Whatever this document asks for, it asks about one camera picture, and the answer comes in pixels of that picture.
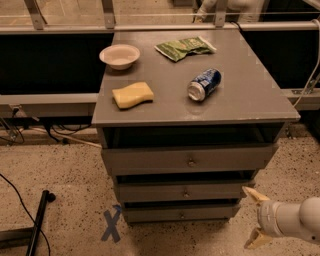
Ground grey bottom drawer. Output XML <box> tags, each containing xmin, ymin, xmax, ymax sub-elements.
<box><xmin>123</xmin><ymin>204</ymin><xmax>240</xmax><ymax>223</ymax></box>

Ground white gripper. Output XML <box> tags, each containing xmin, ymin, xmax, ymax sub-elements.
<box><xmin>242</xmin><ymin>186</ymin><xmax>284</xmax><ymax>250</ymax></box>

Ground yellow sponge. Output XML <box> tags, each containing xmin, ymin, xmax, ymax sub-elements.
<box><xmin>112</xmin><ymin>82</ymin><xmax>154</xmax><ymax>109</ymax></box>

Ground black stand leg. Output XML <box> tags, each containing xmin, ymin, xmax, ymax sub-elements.
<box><xmin>0</xmin><ymin>190</ymin><xmax>56</xmax><ymax>256</ymax></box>

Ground black floor cable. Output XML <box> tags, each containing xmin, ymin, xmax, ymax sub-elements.
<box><xmin>0</xmin><ymin>172</ymin><xmax>52</xmax><ymax>256</ymax></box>

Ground white hanging cable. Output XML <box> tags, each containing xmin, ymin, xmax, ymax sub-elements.
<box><xmin>293</xmin><ymin>18</ymin><xmax>320</xmax><ymax>108</ymax></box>

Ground green chip bag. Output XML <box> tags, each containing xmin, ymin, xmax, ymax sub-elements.
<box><xmin>155</xmin><ymin>36</ymin><xmax>217</xmax><ymax>62</ymax></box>

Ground grey drawer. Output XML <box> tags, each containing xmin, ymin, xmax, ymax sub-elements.
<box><xmin>114</xmin><ymin>179</ymin><xmax>255</xmax><ymax>203</ymax></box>
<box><xmin>102</xmin><ymin>144</ymin><xmax>278</xmax><ymax>176</ymax></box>
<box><xmin>123</xmin><ymin>204</ymin><xmax>240</xmax><ymax>223</ymax></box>

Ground blue soda can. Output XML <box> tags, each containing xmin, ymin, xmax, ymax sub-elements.
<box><xmin>187</xmin><ymin>68</ymin><xmax>222</xmax><ymax>102</ymax></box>

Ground blue tape cross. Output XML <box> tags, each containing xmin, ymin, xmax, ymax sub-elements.
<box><xmin>101</xmin><ymin>205</ymin><xmax>122</xmax><ymax>243</ymax></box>

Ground grey metal railing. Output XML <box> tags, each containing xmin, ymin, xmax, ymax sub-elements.
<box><xmin>0</xmin><ymin>0</ymin><xmax>320</xmax><ymax>119</ymax></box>

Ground grey top drawer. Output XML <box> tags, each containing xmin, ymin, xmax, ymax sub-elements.
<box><xmin>102</xmin><ymin>144</ymin><xmax>278</xmax><ymax>176</ymax></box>

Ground grey drawer cabinet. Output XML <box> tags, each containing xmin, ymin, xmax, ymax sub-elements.
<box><xmin>92</xmin><ymin>30</ymin><xmax>299</xmax><ymax>211</ymax></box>

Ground white bowl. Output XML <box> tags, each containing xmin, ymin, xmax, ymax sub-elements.
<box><xmin>99</xmin><ymin>44</ymin><xmax>140</xmax><ymax>70</ymax></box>

